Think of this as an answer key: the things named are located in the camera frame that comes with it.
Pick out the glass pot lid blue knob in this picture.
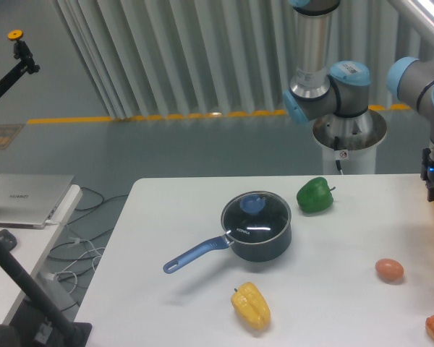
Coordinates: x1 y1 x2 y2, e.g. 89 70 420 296
221 191 291 244

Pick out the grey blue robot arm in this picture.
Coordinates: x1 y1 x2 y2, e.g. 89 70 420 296
283 1 434 202

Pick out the brown egg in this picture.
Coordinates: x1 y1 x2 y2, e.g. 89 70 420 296
375 258 404 281

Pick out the green bell pepper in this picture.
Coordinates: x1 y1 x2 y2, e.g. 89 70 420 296
297 176 334 213

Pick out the yellow bell pepper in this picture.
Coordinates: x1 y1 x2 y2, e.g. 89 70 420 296
231 282 271 330

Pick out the silver Huawei laptop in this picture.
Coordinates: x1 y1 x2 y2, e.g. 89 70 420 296
0 173 74 229

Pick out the black mouse device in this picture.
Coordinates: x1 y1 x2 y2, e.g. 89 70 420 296
0 229 17 251

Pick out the white side table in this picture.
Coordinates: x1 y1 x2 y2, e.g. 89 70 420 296
0 184 82 325

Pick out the dark clothing bundle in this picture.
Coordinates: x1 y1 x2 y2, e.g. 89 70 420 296
0 325 21 347

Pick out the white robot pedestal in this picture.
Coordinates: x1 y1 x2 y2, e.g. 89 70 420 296
312 110 387 175

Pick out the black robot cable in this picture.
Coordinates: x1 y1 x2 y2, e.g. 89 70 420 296
333 135 345 176

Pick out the dark saucepan blue handle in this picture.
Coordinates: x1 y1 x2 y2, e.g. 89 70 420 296
162 191 293 275

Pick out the black floor cable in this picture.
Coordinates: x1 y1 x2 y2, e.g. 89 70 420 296
46 186 129 261

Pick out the white charger cable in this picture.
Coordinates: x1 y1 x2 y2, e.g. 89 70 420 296
45 236 106 296

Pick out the black camera stand pole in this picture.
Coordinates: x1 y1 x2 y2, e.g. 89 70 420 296
0 242 92 346

